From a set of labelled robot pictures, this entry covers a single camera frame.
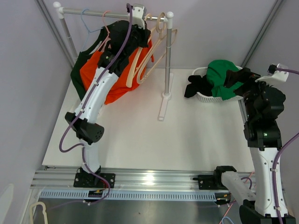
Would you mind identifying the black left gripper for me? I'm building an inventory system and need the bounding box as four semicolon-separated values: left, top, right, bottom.
124;21;150;57

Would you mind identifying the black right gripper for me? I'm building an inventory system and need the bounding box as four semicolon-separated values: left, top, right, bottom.
224;68;277;121

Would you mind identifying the beige plastic hanger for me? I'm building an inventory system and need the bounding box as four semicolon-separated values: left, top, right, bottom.
134;12;178;84
126;13;168;89

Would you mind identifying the orange t shirt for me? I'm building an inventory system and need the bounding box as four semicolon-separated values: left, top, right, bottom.
80;42;152;105

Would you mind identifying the black t shirt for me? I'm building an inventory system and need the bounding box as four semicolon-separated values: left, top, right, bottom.
184;75;213;98

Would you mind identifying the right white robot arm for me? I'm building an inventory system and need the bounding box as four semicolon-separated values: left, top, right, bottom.
213;64;296;224

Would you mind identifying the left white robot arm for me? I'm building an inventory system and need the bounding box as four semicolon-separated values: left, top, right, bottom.
65;21;151;187

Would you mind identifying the dark green t shirt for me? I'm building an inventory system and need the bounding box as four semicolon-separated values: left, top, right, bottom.
71;21;128;100

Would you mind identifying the blue hanger on floor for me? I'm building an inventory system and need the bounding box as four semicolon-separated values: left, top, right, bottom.
219;217;234;224

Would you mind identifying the beige hanger on floor left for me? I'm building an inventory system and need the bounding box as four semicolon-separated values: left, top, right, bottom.
28;202;49;224

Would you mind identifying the white plastic basket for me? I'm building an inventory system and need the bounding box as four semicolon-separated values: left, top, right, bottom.
192;67;242;103

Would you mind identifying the silver clothes rack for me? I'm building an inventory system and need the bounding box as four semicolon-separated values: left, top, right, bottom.
53;1;173;121

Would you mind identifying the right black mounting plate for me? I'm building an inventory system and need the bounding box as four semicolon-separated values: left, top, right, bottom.
193;175;227;190

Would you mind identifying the black mounting plate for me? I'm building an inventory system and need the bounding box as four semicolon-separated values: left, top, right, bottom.
193;175;227;190
73;173;115;188

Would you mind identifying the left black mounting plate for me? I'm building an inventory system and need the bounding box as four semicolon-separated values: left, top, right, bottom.
73;173;115;188

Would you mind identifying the blue wire hanger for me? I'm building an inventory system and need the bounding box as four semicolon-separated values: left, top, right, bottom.
80;8;101;51

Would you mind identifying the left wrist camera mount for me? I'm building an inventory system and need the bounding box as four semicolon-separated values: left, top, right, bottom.
128;4;147;29

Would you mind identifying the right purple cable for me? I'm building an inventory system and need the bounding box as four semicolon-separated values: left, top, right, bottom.
242;67;299;224

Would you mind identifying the purple cable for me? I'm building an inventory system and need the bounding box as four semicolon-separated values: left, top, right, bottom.
242;67;299;224
58;3;134;206

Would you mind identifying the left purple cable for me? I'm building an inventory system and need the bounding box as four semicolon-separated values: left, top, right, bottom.
58;3;134;206

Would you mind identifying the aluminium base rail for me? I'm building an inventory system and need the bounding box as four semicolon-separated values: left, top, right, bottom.
29;166;285;191

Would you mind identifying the white slotted cable duct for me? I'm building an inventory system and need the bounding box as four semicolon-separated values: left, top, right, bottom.
39;189;216;202

